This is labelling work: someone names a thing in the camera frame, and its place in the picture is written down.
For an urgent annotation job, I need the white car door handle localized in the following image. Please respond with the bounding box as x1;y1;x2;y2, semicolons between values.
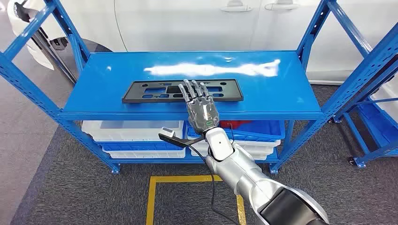
220;0;253;12
264;0;301;11

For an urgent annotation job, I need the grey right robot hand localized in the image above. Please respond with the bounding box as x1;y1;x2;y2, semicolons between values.
178;79;221;135

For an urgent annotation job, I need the large white plastic bin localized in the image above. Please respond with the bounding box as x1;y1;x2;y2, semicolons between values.
370;77;398;123

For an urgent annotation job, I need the red car lamp part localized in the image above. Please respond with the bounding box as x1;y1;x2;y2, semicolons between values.
219;120;252;130

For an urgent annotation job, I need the black camera bracket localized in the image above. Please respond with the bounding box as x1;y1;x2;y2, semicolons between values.
158;133;204;147

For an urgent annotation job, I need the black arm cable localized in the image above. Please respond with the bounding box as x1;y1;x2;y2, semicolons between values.
186;146;242;225

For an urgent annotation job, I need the blue plastic bin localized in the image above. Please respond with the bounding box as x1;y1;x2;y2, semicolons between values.
186;120;286;143
99;141;186;153

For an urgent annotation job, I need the blue metal shelf rack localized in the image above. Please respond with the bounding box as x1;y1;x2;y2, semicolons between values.
0;0;398;174
329;74;398;169

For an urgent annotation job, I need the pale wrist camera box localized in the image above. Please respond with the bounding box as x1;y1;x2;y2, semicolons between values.
161;126;176;139

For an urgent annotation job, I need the black plastic car part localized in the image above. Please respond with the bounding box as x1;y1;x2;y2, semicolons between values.
122;79;244;104

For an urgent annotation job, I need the clear white plastic bin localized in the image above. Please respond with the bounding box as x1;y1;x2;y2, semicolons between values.
81;120;184;143

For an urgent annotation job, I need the white car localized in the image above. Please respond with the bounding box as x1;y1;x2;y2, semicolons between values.
6;0;398;85

